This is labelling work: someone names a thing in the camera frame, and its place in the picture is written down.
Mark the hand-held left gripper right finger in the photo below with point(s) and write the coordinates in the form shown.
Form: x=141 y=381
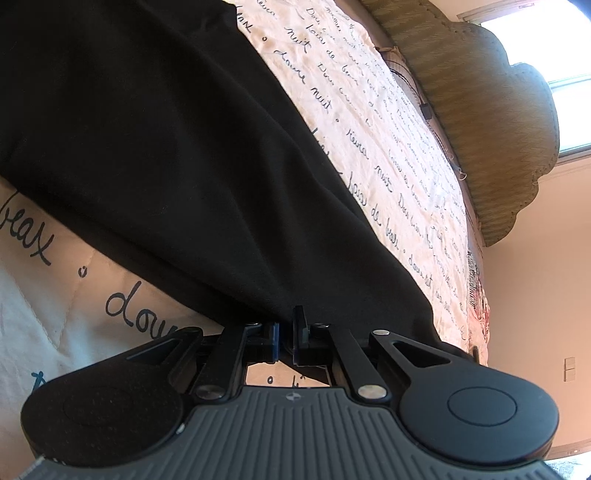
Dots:
x=298 y=333

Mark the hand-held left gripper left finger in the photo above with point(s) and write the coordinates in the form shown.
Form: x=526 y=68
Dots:
x=274 y=342

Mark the black pants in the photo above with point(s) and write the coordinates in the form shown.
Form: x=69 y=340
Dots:
x=175 y=175

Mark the white script-printed quilt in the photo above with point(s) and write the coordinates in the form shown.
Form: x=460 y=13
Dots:
x=397 y=194

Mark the floral patterned cloth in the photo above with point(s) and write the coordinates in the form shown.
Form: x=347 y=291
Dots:
x=475 y=300

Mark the olive padded headboard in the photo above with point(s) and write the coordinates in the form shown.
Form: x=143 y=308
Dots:
x=489 y=124

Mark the window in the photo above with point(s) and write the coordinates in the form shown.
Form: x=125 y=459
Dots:
x=554 y=55

